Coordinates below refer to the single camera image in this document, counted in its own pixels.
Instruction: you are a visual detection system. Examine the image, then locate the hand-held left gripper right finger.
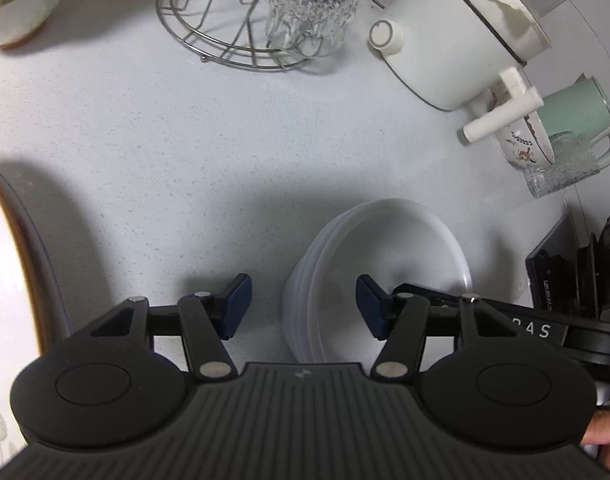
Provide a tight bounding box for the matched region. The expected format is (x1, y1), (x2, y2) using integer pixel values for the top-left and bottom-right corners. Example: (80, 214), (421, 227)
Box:
(356, 274), (516, 378)

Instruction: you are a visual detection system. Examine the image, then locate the black flat appliance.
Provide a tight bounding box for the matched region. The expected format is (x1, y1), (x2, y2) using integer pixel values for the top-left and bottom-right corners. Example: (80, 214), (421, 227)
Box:
(526, 212), (610, 318)

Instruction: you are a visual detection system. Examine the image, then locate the white electric pot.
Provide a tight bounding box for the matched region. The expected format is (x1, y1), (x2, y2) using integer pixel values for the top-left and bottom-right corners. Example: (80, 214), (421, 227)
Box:
(369, 0), (553, 145)

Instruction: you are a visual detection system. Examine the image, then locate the floral ceramic cup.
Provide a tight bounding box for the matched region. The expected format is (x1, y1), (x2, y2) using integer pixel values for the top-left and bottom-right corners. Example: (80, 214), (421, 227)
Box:
(492, 110), (556, 171)

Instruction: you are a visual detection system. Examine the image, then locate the crystal glass cup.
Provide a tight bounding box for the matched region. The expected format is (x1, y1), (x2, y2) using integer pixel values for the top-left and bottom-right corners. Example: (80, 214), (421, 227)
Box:
(265, 0), (360, 58)

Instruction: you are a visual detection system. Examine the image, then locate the pale green mug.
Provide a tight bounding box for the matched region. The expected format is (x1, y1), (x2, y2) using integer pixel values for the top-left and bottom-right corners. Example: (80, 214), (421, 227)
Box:
(537, 76), (610, 168)

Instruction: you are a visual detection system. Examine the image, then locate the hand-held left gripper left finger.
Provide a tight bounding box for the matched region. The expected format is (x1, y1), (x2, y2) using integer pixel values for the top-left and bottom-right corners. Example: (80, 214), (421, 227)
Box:
(90, 273), (252, 382)

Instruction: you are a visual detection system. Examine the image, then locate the plate with gold rim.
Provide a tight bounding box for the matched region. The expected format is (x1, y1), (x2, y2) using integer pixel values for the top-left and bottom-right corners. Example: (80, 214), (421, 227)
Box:
(0, 160), (73, 466)

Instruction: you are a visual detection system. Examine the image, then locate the white pot lid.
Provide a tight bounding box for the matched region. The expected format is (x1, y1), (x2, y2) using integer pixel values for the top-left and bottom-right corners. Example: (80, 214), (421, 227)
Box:
(430, 0), (553, 63)

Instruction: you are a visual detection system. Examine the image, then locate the wire cup rack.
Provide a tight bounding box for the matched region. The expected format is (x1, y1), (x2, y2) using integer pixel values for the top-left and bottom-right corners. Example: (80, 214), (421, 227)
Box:
(156, 0), (336, 72)

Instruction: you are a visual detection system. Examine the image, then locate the person's right hand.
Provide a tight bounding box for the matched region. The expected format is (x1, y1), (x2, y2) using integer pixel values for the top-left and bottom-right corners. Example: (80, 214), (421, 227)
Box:
(580, 400), (610, 471)

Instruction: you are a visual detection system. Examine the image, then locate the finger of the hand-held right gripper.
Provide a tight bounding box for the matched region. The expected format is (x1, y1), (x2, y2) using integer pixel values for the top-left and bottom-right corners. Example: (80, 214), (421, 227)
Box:
(393, 283), (462, 310)

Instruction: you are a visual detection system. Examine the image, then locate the white plastic bowl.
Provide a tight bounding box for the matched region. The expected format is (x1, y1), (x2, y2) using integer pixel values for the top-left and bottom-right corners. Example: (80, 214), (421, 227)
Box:
(282, 220), (346, 361)
(305, 199), (473, 363)
(294, 210), (366, 363)

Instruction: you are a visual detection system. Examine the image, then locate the ribbed glass cup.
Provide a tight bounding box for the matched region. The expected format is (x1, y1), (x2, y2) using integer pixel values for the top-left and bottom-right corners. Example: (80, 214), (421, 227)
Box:
(522, 132), (602, 199)

